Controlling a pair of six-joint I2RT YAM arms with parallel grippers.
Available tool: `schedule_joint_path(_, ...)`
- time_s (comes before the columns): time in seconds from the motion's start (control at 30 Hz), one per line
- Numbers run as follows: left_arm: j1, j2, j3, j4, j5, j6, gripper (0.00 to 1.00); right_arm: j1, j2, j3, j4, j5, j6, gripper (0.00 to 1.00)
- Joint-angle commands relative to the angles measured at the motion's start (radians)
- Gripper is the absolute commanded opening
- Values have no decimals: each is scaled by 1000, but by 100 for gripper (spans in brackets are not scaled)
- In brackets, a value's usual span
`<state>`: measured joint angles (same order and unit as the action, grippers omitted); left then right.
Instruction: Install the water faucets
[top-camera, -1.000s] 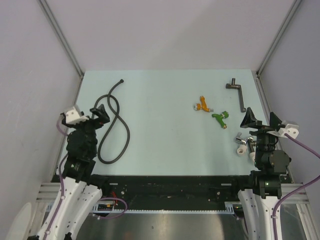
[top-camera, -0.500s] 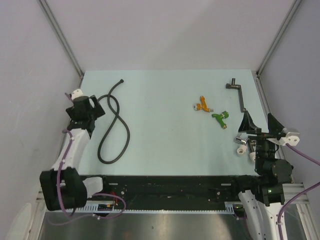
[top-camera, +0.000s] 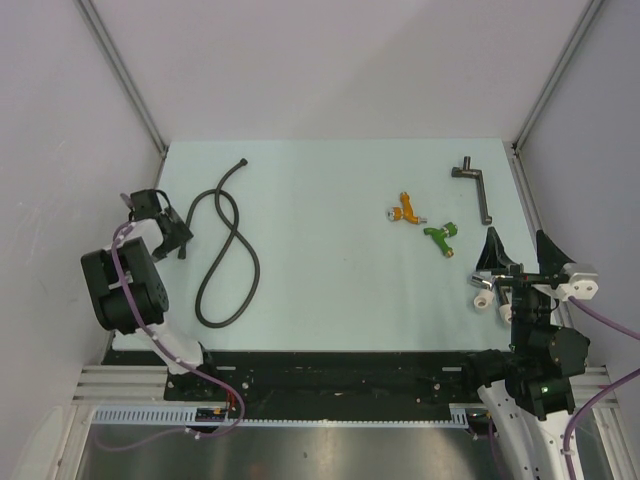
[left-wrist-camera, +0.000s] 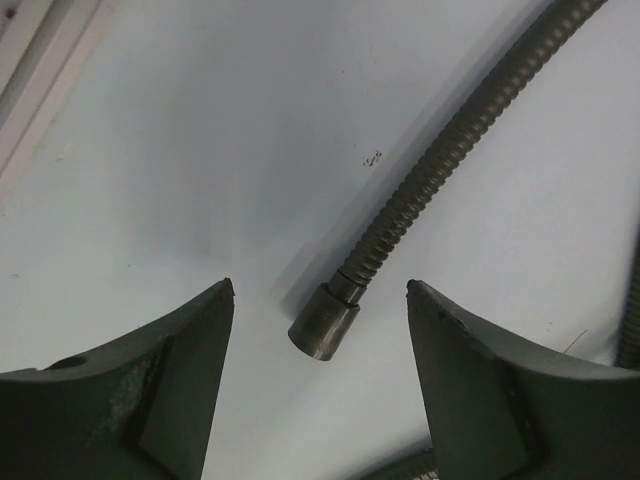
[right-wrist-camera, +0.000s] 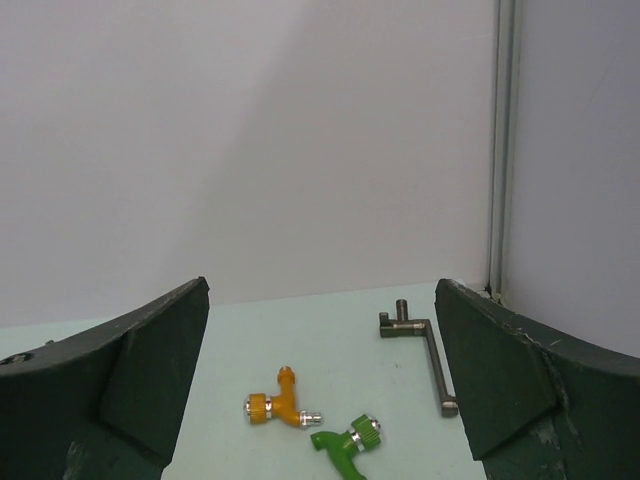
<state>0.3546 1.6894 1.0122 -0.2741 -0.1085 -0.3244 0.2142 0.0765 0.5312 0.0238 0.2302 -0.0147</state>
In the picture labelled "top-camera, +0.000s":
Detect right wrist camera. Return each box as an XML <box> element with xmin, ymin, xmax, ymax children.
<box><xmin>555</xmin><ymin>263</ymin><xmax>599</xmax><ymax>302</ymax></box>

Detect aluminium frame post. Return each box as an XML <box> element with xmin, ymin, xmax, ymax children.
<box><xmin>512</xmin><ymin>0</ymin><xmax>606</xmax><ymax>151</ymax></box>
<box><xmin>73</xmin><ymin>0</ymin><xmax>168</xmax><ymax>160</ymax></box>

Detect chrome faucet white fittings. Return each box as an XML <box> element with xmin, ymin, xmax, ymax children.
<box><xmin>469</xmin><ymin>273</ymin><xmax>512</xmax><ymax>326</ymax></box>

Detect orange water faucet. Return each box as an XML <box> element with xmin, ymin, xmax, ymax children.
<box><xmin>386</xmin><ymin>192</ymin><xmax>427</xmax><ymax>225</ymax></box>

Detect dark flexible shower hose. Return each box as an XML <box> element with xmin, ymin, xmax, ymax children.
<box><xmin>185</xmin><ymin>158</ymin><xmax>262</xmax><ymax>330</ymax></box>

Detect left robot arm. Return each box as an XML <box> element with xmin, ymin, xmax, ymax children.
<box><xmin>81</xmin><ymin>189</ymin><xmax>221</xmax><ymax>400</ymax></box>

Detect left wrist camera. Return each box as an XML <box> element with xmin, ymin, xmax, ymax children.
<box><xmin>120</xmin><ymin>189</ymin><xmax>163</xmax><ymax>221</ymax></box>

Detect dark metal faucet spout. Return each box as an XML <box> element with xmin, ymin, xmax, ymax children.
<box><xmin>451</xmin><ymin>156</ymin><xmax>493</xmax><ymax>226</ymax></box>

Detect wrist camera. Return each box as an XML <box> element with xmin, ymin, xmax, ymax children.
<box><xmin>120</xmin><ymin>189</ymin><xmax>163</xmax><ymax>221</ymax></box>
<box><xmin>555</xmin><ymin>263</ymin><xmax>599</xmax><ymax>302</ymax></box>

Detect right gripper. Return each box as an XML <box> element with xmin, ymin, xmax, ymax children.
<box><xmin>474</xmin><ymin>226</ymin><xmax>573</xmax><ymax>354</ymax></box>

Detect right aluminium frame post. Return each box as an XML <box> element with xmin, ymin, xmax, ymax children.
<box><xmin>512</xmin><ymin>0</ymin><xmax>606</xmax><ymax>151</ymax></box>

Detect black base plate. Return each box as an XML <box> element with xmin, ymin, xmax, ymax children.
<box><xmin>102</xmin><ymin>349</ymin><xmax>581</xmax><ymax>421</ymax></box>

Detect left aluminium frame post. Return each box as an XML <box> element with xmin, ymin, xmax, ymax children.
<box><xmin>73</xmin><ymin>0</ymin><xmax>168</xmax><ymax>160</ymax></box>

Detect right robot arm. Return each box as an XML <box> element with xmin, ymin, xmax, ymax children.
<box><xmin>461</xmin><ymin>228</ymin><xmax>598</xmax><ymax>479</ymax></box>

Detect green water faucet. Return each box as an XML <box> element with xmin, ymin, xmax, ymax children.
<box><xmin>423</xmin><ymin>222</ymin><xmax>458</xmax><ymax>258</ymax></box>

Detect white slotted cable duct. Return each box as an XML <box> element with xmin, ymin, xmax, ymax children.
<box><xmin>92</xmin><ymin>404</ymin><xmax>474</xmax><ymax>429</ymax></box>

